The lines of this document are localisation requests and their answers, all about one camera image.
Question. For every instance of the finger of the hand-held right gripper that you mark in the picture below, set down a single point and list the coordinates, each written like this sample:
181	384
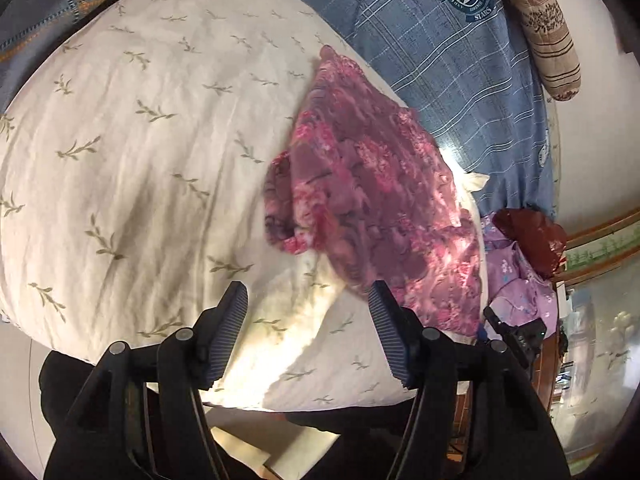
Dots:
494	317

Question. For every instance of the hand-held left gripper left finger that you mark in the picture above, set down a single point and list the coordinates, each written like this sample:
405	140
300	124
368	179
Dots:
227	340

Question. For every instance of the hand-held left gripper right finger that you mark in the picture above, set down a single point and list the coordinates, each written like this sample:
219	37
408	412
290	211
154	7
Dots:
392	340

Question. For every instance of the pink floral shirt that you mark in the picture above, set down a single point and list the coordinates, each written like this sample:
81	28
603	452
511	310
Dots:
370	185

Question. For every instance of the purple floral garment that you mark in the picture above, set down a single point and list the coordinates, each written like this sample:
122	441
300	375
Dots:
520	280

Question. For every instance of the wooden glass-door cabinet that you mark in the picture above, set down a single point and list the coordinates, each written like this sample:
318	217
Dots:
600	310

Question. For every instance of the red-brown plastic bag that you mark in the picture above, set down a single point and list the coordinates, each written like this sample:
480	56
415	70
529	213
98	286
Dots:
535	240

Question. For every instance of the person's black pants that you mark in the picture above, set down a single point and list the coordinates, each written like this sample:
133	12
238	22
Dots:
320	445

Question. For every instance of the cream leaf-print pillow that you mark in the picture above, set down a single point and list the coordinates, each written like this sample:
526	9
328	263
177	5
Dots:
150	160

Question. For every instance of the blue plaid blanket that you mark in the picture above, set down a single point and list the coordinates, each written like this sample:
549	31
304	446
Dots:
440	60

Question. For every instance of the striped beige bolster pillow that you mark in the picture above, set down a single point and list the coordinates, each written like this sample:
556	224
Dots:
542	25

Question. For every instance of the grey-blue star-print cloth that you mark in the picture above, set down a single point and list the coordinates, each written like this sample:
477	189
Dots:
55	0

